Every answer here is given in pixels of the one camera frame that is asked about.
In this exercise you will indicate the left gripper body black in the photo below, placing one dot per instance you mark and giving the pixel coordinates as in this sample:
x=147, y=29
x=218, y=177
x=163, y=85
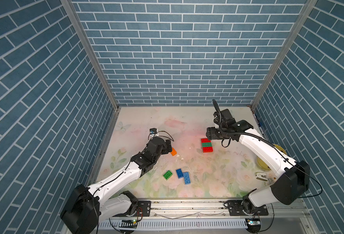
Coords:
x=164, y=149

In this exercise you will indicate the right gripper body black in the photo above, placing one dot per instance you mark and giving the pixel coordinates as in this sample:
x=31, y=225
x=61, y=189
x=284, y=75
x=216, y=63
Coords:
x=215, y=133

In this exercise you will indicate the orange lego brick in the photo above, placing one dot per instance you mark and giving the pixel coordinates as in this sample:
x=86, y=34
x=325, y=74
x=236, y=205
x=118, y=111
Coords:
x=173, y=152

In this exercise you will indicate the red lego brick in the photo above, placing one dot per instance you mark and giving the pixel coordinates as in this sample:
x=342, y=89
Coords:
x=205, y=140
x=207, y=149

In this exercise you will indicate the green long lego brick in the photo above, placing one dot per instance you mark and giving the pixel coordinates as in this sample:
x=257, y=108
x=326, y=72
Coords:
x=206, y=144

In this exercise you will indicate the red lego brick front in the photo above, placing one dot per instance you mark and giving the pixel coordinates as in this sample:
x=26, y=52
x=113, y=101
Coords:
x=207, y=149

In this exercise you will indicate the light blue lego brick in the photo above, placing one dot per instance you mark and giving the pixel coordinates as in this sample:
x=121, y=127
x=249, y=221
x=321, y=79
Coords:
x=186, y=177

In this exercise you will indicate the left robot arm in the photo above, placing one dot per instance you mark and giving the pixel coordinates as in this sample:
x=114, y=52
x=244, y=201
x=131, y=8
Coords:
x=86, y=207

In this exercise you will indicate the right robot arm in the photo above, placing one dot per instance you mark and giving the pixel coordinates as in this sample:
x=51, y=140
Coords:
x=292, y=177

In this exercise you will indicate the green square lego brick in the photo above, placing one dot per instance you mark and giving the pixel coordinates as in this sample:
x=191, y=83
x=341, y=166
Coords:
x=168, y=175

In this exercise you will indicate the dark blue lego brick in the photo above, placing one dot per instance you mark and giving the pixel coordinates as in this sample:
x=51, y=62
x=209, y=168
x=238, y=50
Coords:
x=179, y=173

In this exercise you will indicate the yellow pen cup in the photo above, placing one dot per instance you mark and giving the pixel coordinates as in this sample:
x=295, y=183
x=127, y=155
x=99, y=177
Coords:
x=261, y=164

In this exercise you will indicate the white small clip device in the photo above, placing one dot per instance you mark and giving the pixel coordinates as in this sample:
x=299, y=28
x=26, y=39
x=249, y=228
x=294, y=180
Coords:
x=261, y=176

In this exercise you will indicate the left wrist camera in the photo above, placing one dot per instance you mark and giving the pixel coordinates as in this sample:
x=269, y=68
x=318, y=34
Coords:
x=153, y=131

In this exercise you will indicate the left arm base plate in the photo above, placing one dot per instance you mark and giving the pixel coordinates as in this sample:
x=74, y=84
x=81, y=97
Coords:
x=142, y=208

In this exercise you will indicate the aluminium front rail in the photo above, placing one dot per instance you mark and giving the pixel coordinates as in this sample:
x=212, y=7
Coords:
x=195, y=208

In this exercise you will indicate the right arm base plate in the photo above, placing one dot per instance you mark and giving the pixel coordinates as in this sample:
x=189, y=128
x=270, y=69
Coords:
x=236, y=208

